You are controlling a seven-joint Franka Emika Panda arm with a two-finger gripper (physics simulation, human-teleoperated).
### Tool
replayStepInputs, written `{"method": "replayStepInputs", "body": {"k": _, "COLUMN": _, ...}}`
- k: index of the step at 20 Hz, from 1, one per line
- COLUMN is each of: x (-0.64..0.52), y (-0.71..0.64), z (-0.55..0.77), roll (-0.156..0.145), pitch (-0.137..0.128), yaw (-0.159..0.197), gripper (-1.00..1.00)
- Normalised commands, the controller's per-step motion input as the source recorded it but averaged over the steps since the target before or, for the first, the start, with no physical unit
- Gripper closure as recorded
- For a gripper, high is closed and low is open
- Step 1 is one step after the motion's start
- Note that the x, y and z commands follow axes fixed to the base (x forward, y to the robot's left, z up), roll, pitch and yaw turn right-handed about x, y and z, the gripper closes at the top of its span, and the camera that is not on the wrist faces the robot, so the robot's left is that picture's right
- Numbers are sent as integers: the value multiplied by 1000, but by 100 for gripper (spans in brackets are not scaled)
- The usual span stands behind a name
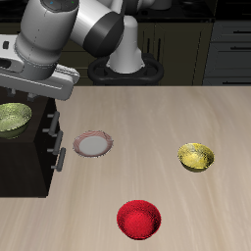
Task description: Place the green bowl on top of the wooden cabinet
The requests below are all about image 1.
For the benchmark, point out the grey kitchen drawer unit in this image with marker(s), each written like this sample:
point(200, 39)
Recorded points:
point(228, 55)

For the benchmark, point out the dark kitchen cupboards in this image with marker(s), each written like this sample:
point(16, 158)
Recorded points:
point(179, 49)

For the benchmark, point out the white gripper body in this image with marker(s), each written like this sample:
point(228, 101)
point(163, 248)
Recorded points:
point(49, 85)

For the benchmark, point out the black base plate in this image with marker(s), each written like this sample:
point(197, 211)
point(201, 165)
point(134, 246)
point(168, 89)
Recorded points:
point(153, 73)

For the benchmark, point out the green bowl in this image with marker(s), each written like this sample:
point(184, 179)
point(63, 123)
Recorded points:
point(13, 118)

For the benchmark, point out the red bowl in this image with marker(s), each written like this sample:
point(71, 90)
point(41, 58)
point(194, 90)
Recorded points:
point(139, 220)

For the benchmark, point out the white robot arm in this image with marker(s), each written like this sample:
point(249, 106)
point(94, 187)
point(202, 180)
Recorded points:
point(49, 29)

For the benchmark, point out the yellow bowl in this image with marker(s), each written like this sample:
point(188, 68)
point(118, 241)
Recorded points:
point(196, 156)

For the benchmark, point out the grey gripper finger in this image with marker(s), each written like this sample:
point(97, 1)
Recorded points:
point(11, 92)
point(32, 96)

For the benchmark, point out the dark wooden cabinet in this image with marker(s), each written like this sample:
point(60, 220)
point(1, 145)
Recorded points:
point(23, 170)

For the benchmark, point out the white plate with red rim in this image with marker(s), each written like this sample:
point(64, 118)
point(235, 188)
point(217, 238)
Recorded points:
point(92, 144)

